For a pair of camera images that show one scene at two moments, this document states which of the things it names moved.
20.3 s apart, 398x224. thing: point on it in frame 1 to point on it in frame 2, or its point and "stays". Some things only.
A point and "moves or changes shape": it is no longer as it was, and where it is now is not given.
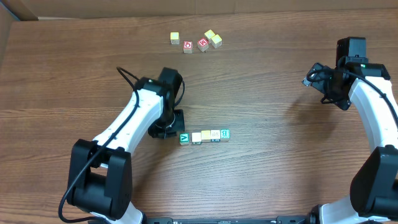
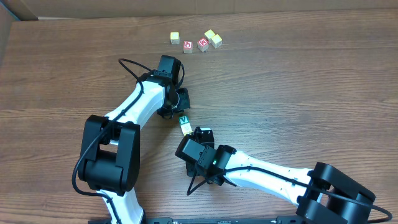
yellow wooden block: (209, 35) stays
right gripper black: (337, 101) to (203, 137)
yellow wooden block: (175, 38) stays
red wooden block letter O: (188, 46) stays
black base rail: (279, 219) stays
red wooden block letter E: (203, 44) stays
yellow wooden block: (216, 41) stays
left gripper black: (168, 129) to (181, 99)
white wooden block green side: (184, 139) moves or changes shape
